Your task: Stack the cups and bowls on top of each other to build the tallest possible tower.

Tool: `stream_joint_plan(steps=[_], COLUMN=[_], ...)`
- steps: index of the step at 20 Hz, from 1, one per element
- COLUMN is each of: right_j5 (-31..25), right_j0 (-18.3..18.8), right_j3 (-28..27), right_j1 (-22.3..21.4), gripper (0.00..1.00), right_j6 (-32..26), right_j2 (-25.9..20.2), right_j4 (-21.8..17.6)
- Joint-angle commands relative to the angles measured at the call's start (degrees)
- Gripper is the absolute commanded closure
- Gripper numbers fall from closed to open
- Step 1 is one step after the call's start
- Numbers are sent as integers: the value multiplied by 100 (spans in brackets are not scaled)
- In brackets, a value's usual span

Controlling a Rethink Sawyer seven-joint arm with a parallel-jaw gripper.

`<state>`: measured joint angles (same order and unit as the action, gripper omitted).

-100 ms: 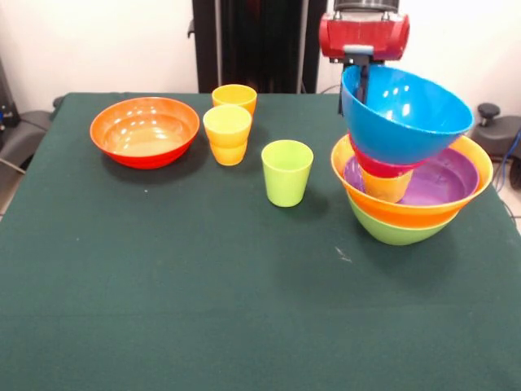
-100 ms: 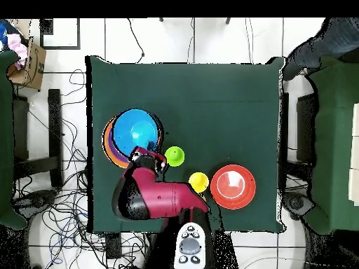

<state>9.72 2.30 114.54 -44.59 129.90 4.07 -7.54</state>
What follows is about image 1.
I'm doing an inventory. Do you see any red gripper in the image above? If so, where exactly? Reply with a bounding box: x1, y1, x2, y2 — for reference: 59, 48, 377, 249
318, 11, 411, 116

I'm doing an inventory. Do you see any blue bowl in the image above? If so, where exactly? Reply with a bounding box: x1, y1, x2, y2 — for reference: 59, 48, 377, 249
340, 64, 475, 166

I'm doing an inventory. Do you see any small pink bowl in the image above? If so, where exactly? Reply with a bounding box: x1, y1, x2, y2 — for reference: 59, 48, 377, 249
348, 133, 429, 179

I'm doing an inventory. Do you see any yellow cup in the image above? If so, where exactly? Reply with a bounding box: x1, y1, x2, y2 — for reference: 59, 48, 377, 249
202, 104, 253, 147
360, 167, 414, 204

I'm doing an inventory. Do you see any purple bowl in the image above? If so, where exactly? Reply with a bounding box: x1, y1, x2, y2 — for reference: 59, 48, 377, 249
344, 147, 480, 206

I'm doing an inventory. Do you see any large orange bowl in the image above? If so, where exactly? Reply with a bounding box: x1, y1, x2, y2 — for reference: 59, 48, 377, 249
330, 135, 494, 229

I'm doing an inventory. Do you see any orange cup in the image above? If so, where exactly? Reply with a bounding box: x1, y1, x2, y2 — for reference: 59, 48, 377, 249
211, 84, 259, 117

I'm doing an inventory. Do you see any green cup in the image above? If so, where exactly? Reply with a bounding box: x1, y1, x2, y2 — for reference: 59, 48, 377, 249
260, 139, 315, 209

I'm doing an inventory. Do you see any yellow-orange cup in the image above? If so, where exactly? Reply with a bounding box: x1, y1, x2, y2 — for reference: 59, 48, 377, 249
208, 138, 249, 167

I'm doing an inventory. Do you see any green bowl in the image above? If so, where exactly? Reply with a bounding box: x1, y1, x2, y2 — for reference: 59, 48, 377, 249
348, 195, 459, 247

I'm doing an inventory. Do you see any red bowl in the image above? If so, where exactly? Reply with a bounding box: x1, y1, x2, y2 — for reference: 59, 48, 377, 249
89, 96, 201, 170

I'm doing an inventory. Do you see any dark green tablecloth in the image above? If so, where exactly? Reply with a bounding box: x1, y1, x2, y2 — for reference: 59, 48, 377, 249
0, 92, 521, 391

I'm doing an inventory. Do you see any black equipment box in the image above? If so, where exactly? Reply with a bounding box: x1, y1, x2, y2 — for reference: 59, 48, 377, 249
0, 56, 20, 138

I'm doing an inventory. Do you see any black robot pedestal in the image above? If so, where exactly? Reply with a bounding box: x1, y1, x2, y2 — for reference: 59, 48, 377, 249
187, 0, 330, 94

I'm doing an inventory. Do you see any blue cable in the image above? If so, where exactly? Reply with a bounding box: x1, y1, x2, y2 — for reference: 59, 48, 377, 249
493, 125, 521, 192

